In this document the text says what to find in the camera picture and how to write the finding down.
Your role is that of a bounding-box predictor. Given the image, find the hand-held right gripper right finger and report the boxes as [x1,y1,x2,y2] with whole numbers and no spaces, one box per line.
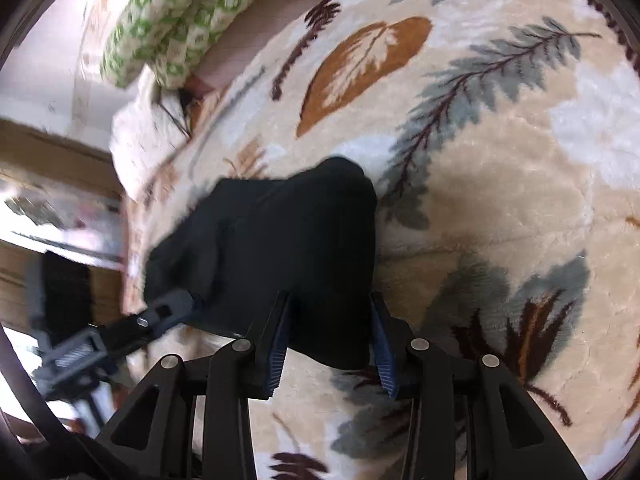
[369,291,588,480]

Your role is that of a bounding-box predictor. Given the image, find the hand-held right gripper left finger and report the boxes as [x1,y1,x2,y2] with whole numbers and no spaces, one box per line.
[95,290,293,480]

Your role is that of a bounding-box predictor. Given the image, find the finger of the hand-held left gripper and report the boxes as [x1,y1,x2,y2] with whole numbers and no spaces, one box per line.
[134,289,202,335]

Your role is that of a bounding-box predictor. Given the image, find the black pants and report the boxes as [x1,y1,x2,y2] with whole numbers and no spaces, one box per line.
[142,156,379,371]

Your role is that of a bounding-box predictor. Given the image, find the dark chair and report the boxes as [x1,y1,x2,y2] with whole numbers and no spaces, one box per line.
[29,250,95,347]

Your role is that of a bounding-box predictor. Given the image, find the patterned glass door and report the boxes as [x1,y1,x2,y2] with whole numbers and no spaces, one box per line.
[0,175,126,266]

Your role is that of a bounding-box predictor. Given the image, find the white sprig print pillow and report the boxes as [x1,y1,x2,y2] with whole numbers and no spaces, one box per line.
[109,66,194,202]

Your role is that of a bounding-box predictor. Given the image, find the leaf print blanket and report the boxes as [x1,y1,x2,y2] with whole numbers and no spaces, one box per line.
[120,0,640,480]

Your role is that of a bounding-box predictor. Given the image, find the green checked quilt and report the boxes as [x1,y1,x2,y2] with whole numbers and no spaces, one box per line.
[100,0,312,92]

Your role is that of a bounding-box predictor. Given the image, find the wooden door frame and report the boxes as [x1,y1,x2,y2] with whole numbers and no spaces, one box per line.
[0,119,127,197]

